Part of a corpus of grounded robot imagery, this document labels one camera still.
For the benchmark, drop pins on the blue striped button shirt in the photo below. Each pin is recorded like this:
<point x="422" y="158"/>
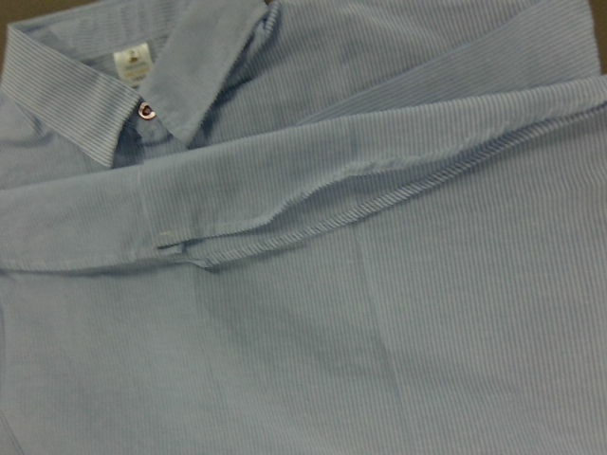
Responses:
<point x="304" y="227"/>

